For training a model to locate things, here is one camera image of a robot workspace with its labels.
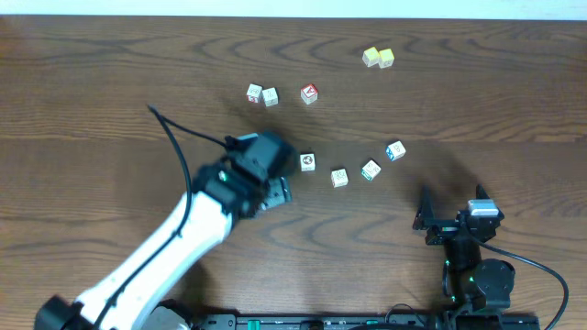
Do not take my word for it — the yellow block right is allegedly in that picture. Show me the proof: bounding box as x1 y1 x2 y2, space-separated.
378 49 395 69

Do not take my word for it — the soccer ball picture block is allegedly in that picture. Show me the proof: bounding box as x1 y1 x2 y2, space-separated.
300 153 316 171

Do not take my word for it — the green edged white block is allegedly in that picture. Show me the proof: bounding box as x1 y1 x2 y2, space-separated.
361 159 382 182

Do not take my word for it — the yellow block left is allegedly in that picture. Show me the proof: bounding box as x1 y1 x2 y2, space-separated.
362 47 380 67

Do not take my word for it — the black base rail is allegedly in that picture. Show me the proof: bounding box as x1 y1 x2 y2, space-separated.
192 313 540 330

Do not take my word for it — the blue edged white block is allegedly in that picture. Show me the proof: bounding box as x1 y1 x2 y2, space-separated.
385 141 406 161

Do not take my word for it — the white block brown pattern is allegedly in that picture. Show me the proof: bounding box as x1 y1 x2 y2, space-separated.
331 168 349 188

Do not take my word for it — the red letter A block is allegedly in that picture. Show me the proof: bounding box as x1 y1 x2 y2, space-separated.
300 83 318 105

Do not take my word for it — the yellow block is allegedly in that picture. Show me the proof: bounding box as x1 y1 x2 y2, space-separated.
378 49 395 69
362 47 380 67

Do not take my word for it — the white block plain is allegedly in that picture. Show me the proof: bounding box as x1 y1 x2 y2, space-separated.
261 87 279 107

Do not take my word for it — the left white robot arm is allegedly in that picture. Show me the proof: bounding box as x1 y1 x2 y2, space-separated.
34 132 298 329

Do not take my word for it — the white block red side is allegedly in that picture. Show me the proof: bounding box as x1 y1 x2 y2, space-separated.
246 83 263 104

